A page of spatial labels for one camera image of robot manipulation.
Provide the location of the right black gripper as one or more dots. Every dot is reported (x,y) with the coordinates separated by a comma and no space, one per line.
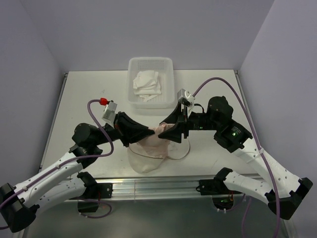
(175,133)

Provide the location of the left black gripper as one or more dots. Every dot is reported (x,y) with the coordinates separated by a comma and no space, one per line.
(138,131)

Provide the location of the pink bra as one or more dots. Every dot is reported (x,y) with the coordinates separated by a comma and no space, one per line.
(152,146)

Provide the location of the mesh laundry bag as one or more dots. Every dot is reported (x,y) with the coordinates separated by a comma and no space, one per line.
(142,162)

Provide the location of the white bra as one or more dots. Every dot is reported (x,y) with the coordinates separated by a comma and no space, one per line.
(146,85)

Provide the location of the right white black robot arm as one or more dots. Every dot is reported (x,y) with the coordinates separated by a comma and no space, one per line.
(280,190)

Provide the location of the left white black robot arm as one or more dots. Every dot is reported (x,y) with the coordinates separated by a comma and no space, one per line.
(65,179)

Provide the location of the white plastic basket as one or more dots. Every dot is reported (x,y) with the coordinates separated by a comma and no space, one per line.
(164,66)

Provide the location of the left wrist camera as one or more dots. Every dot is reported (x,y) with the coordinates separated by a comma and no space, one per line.
(109,112)

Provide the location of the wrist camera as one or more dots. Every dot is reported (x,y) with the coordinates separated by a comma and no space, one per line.
(185,98)
(109,112)

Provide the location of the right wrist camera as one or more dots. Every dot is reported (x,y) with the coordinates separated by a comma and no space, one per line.
(185,98)

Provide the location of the aluminium mounting rail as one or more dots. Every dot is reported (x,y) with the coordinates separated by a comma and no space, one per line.
(126,189)

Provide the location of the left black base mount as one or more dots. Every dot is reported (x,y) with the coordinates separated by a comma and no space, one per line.
(91,200)

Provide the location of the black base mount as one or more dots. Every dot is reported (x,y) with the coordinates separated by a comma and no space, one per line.
(91,200)
(222,197)

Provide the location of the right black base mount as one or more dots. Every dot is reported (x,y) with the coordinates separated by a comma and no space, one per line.
(222,197)

